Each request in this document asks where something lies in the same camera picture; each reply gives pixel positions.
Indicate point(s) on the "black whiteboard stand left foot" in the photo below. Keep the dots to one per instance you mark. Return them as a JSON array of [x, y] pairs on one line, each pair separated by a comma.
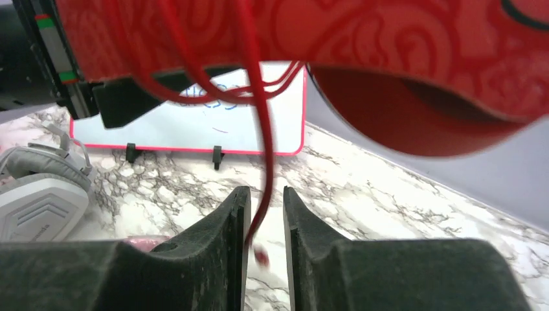
[[131, 153]]

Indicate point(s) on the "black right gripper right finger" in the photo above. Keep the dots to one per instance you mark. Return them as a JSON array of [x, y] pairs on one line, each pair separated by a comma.
[[327, 271]]

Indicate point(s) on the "grey white headphones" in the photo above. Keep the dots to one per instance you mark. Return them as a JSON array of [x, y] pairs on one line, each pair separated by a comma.
[[49, 189]]

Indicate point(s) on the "black whiteboard stand foot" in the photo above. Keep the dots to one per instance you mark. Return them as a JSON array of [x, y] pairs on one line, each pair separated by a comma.
[[217, 157], [131, 153]]

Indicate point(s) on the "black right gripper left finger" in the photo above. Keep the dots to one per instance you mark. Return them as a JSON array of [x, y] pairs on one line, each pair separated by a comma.
[[202, 268]]

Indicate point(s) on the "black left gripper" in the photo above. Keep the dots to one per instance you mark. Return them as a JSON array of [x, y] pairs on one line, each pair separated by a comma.
[[38, 67]]

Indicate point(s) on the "red black headphones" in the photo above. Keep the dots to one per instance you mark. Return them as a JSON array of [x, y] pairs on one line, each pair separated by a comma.
[[426, 78]]

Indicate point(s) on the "pink headphones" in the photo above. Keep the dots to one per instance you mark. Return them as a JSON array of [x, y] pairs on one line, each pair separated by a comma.
[[146, 243]]

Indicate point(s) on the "pink framed whiteboard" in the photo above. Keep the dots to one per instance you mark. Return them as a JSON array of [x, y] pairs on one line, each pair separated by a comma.
[[198, 128]]

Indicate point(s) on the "black whiteboard stand right foot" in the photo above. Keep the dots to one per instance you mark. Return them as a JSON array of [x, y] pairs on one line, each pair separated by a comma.
[[217, 157]]

